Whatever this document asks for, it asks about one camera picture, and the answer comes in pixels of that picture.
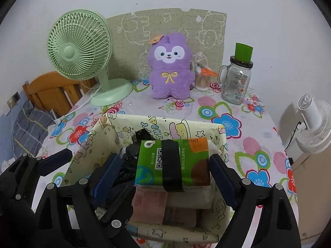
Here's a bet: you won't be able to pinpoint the glass jar with green lid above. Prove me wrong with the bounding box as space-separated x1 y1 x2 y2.
219 43 254 105

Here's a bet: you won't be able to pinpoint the white fan cable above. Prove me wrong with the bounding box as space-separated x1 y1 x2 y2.
53 81 104 124

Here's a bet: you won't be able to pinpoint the cotton swab jar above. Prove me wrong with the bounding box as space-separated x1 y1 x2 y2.
194 66 212 91

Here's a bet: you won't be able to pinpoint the orange scissors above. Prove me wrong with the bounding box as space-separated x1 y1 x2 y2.
197 63 218 77

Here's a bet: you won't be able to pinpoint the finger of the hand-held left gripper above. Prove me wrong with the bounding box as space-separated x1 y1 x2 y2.
100 185 136 238
2 148 73 198

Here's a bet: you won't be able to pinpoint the yellow printed fabric box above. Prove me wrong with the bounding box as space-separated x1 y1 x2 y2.
60 112 232 243

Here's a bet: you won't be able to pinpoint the green tissue packet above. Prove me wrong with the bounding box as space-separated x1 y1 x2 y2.
134 137 212 193

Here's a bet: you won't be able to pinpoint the pink tissue packet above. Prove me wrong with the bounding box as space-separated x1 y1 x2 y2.
129 188 197 228

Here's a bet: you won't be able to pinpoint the purple plush toy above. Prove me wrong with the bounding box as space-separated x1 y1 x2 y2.
147 32 195 101

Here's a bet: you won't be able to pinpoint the white standing fan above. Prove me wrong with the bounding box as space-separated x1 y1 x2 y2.
295 95 331 157

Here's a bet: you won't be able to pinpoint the beige wooden cabinet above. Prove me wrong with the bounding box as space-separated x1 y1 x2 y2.
290 145 331 248

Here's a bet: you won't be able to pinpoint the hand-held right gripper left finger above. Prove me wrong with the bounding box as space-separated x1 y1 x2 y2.
34 153 122 248

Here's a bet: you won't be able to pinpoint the grey plaid pillow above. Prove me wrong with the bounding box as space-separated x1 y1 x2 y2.
12 99 56 158

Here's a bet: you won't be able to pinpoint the green desk fan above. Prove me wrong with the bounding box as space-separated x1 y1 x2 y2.
47 10 133 107

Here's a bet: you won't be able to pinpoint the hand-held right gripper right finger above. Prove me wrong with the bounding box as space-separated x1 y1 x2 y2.
209 154 300 248

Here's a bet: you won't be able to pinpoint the black fan cable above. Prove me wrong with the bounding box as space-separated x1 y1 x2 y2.
284 120 302 150

